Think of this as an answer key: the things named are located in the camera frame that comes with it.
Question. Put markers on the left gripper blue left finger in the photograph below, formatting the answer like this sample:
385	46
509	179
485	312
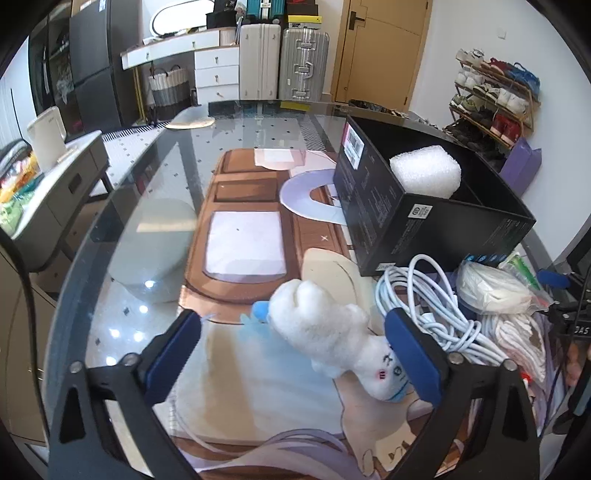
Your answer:
165	356

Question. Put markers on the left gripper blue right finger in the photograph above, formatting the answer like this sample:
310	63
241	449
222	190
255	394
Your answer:
419	355

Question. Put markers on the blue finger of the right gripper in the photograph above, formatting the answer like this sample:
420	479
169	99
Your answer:
552	279

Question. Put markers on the white plush toy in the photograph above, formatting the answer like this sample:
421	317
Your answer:
335	337

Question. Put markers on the white foam block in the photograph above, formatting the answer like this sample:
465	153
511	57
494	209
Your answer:
429	171

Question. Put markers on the person right hand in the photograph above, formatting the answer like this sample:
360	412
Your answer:
575	362

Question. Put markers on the anime print table mat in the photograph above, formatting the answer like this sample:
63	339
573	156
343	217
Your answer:
308	368

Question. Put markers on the purple bag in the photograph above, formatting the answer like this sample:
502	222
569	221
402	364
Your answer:
521	166

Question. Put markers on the black cardboard box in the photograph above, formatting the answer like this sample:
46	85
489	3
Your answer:
483	220

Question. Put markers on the grey side cabinet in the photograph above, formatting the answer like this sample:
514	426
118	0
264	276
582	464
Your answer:
58	199

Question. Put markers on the shoe rack with shoes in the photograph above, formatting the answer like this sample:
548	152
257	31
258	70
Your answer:
499	98

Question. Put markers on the white electric kettle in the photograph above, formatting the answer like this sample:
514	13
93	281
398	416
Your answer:
47	135

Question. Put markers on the woven laundry basket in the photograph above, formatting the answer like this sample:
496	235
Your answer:
170	90

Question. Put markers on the wooden door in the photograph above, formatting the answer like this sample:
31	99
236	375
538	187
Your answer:
379	51

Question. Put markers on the white drawer desk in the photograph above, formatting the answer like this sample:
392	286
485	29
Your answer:
215	61

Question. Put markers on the silver suitcase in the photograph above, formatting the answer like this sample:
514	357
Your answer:
303	59

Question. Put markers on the white suitcase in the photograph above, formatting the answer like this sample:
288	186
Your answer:
259	61

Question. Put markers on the black refrigerator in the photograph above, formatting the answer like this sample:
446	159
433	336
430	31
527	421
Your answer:
98	35

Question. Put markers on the oval mirror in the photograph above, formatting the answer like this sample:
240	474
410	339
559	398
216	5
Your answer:
182	16

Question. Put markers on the stacked shoe boxes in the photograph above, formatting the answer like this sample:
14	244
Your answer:
303	14

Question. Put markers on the teal suitcase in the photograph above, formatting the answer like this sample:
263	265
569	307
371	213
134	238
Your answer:
265	9

